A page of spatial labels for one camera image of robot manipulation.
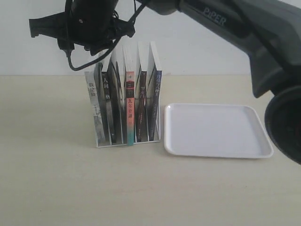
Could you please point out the dark brown spine book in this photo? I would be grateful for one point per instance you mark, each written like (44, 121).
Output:
(140, 92)

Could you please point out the white plastic tray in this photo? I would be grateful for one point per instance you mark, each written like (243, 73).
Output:
(215, 130)

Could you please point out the red teal spine book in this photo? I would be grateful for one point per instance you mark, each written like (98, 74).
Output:
(129, 91)

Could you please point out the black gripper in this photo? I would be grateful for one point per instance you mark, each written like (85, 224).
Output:
(93, 24)

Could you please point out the dark blue spine book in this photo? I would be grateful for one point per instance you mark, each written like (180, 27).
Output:
(154, 75)

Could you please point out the grey marbled white book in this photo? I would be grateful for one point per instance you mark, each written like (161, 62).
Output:
(92, 80)

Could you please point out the white wire book rack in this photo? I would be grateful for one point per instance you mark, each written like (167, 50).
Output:
(125, 112)

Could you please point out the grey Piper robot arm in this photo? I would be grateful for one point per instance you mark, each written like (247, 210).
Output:
(267, 31)

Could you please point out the black grey spine book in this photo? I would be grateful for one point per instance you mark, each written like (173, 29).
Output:
(104, 69)

